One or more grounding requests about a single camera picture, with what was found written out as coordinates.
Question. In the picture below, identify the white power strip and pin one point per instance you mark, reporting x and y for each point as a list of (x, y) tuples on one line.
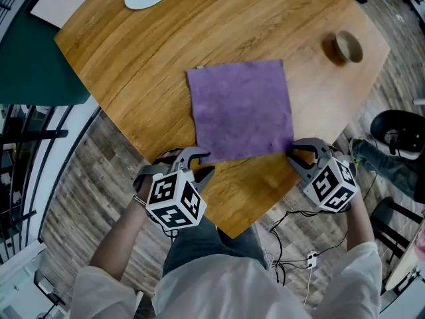
[(311, 259)]

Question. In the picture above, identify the pink cloth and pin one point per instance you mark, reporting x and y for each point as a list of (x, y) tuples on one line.
[(421, 241)]

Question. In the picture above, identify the person's grey jeans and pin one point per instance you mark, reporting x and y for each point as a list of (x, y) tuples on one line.
[(206, 241)]

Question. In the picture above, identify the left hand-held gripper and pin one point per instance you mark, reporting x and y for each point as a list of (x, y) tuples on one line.
[(176, 198)]

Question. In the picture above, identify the person's left forearm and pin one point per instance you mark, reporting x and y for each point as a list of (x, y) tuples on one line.
[(123, 238)]

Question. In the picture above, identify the person's left hand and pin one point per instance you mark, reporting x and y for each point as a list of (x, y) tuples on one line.
[(149, 171)]

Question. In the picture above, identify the green partition panel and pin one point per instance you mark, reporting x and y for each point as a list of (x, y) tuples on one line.
[(33, 68)]

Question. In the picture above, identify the round white table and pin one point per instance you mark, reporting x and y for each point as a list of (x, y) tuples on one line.
[(382, 208)]

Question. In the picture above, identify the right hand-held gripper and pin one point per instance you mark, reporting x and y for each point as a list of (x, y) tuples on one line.
[(332, 184)]

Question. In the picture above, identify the person's right forearm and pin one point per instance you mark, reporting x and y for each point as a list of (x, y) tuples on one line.
[(360, 221)]

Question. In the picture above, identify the person's white shirt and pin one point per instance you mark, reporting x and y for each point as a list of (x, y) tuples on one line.
[(232, 294)]

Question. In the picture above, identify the black hard backpack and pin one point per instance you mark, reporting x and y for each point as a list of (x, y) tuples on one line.
[(382, 125)]

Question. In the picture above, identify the brown bowl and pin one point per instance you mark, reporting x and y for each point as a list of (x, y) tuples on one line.
[(348, 46)]

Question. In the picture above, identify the purple cloth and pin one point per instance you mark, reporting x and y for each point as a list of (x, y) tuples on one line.
[(240, 111)]

